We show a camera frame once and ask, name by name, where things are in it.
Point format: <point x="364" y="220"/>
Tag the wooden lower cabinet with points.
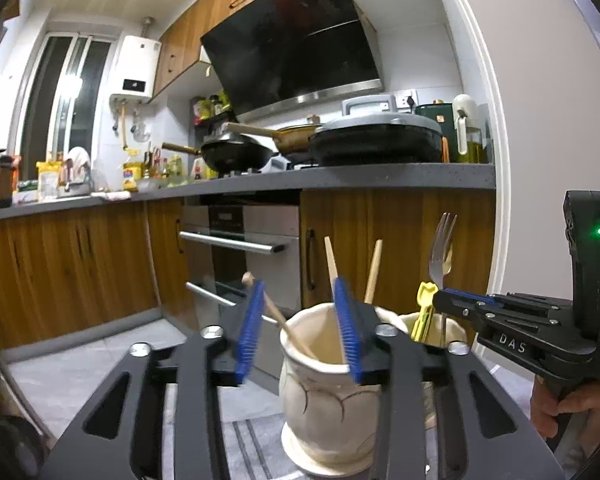
<point x="395" y="240"/>

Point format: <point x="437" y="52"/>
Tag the glass oil bottle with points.
<point x="480" y="147"/>

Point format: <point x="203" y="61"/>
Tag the green kitchen appliance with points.
<point x="432" y="115"/>

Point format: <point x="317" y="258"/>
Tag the yellow plastic utensil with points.
<point x="424" y="305"/>

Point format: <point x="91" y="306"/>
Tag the cream ceramic double utensil holder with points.
<point x="320" y="400"/>

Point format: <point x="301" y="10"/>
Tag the stainless steel built-in oven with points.
<point x="270" y="230"/>

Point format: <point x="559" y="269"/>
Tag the black wok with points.
<point x="235" y="155"/>

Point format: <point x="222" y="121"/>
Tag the large pan with grey lid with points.
<point x="375" y="140"/>

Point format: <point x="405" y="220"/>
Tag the wooden lower corner cabinets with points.
<point x="80" y="270"/>

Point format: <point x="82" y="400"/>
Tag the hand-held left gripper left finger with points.
<point x="250" y="330"/>

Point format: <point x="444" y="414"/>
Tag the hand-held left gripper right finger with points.
<point x="347" y="330"/>

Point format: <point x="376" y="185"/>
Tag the yellow food bag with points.
<point x="47" y="180"/>

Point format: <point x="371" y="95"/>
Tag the faucet with white cloth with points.
<point x="77" y="160"/>

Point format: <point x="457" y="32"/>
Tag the grey plaid tablecloth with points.
<point x="252" y="450"/>

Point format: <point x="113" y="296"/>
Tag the white dish cloth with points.
<point x="110" y="195"/>

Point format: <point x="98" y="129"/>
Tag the yellow cooking oil bottle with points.
<point x="131" y="172"/>

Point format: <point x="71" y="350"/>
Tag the brown frying pan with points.
<point x="295" y="140"/>

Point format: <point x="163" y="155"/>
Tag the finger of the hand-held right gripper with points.
<point x="520" y="302"/>
<point x="480" y="316"/>

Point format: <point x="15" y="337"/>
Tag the metal fork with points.
<point x="440" y="255"/>

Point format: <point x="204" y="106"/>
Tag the grey kitchen countertop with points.
<point x="380" y="177"/>

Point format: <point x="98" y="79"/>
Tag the wall socket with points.
<point x="406" y="100"/>

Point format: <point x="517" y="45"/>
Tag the spice rack with jars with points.
<point x="210" y="107"/>

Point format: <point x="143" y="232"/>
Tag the black range hood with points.
<point x="290" y="45"/>

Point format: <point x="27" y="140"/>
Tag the kitchen window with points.
<point x="65" y="95"/>

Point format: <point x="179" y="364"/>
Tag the white water heater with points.
<point x="135" y="70"/>

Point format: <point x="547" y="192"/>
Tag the person's right hand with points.
<point x="542" y="410"/>

